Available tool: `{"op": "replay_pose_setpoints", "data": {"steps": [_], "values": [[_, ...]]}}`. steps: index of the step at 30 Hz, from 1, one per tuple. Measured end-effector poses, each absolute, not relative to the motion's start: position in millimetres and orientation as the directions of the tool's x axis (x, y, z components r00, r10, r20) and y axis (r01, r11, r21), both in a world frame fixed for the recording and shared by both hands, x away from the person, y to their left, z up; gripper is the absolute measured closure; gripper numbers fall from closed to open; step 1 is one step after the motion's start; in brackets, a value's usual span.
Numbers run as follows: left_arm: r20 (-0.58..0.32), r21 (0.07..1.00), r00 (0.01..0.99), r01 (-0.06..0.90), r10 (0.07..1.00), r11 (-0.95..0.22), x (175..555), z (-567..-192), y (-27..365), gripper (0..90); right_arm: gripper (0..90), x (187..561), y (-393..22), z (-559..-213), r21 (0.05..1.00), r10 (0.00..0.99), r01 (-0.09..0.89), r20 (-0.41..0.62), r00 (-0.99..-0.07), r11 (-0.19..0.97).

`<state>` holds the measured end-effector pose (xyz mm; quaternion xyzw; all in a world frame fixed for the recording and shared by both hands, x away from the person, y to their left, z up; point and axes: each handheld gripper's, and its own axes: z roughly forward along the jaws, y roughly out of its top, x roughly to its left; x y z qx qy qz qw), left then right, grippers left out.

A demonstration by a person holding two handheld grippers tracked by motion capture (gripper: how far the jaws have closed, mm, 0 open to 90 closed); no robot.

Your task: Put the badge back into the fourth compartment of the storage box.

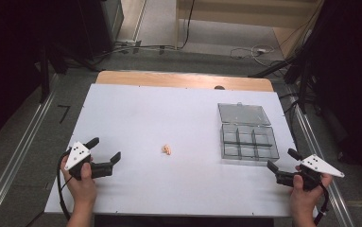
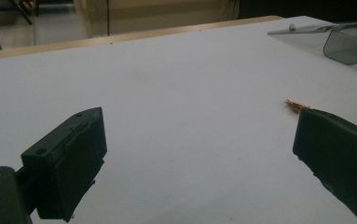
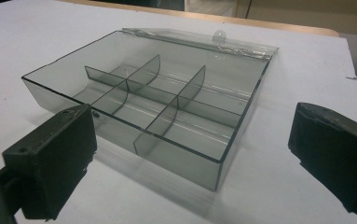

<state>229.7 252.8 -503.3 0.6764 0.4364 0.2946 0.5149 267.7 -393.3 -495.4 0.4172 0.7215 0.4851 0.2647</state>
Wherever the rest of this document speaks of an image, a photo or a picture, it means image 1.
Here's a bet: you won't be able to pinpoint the person's left hand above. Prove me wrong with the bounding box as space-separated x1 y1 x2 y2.
60 155 98 206

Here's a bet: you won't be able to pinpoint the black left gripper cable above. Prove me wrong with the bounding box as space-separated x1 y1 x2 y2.
56 148 76 221

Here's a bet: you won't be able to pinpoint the white coiled cable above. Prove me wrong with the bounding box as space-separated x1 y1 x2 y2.
230 44 276 68

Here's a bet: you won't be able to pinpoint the grey floor cables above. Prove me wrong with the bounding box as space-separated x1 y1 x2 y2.
93 39 178 64

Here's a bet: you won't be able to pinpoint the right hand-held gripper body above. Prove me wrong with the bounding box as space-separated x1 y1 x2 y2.
275 154 346 192

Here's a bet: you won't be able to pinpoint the black curtain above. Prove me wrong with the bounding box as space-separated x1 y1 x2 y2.
0 0 125 150
295 0 362 193

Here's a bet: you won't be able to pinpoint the clear plastic compartment box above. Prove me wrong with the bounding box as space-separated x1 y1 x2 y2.
217 101 281 163

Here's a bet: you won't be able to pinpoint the black hanging cable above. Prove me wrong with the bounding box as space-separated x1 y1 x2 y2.
180 0 197 50

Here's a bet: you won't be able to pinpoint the wooden table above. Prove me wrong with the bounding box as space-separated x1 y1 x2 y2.
95 70 275 93

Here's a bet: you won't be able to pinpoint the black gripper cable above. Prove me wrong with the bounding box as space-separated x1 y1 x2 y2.
313 183 331 226
56 148 76 221

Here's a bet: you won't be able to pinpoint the white board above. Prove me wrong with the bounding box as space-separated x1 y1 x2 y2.
43 82 319 219

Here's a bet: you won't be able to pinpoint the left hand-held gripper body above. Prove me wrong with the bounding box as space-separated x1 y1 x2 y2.
64 141 113 182

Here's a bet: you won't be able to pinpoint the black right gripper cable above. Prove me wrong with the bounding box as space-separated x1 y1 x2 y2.
313 183 331 226

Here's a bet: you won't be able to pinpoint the person's right hand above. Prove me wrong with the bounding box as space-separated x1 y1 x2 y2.
289 173 333 213

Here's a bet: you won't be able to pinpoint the metal floor rail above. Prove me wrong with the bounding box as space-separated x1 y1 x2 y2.
0 74 60 227
286 86 356 227

